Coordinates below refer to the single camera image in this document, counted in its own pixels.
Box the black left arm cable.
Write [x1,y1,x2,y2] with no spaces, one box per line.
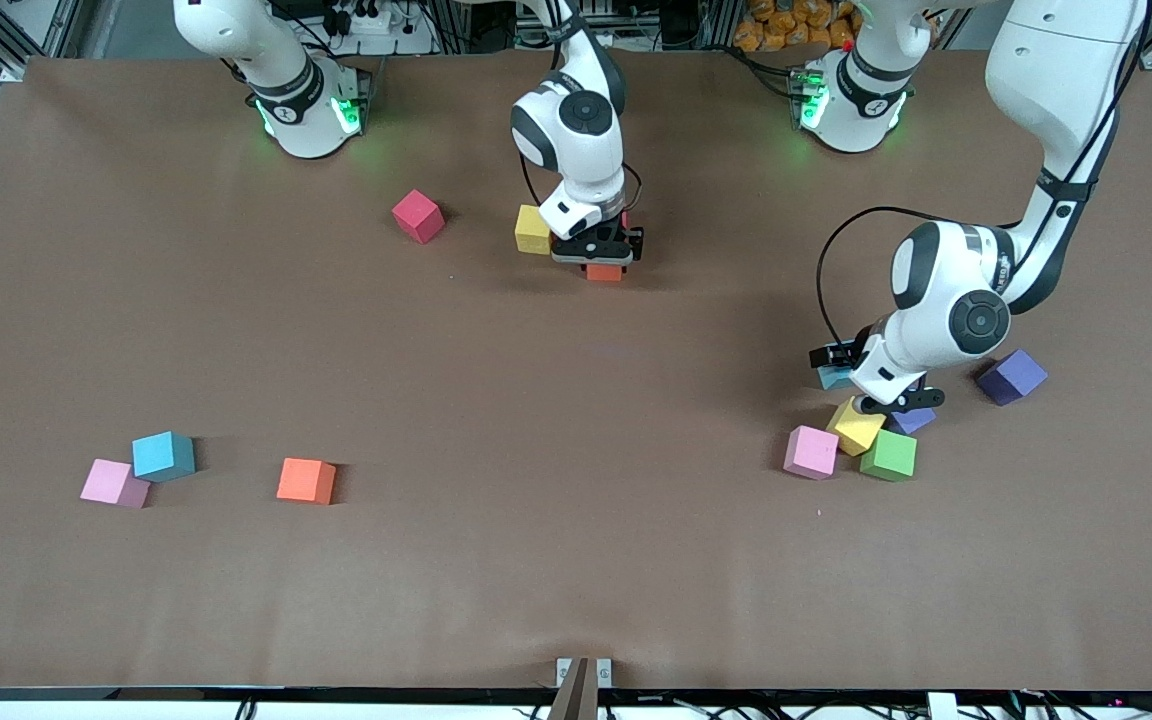
[816,206,1027,347]

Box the pile of orange fruits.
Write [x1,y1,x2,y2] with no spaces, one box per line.
[736,0,862,53]

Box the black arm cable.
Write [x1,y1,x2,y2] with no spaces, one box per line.
[816,206,1027,347]
[519,150,643,211]

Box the small metal table bracket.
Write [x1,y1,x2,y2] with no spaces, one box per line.
[556,657,613,689]

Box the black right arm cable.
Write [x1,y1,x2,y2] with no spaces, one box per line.
[519,150,643,211]

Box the white power strip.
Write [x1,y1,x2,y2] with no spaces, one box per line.
[326,0,407,36]

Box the green foam cube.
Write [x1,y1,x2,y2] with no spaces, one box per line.
[859,430,918,483]

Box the yellow foam cube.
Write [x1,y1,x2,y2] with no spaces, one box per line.
[827,397,887,457]
[515,205,553,255]

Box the brown mounting bar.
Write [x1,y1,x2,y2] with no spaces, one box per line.
[548,658,599,720]

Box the pink foam cube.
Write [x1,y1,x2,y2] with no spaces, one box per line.
[80,459,152,509]
[784,425,840,481]

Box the brown paper table cover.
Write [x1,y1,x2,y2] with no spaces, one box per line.
[0,50,1152,691]

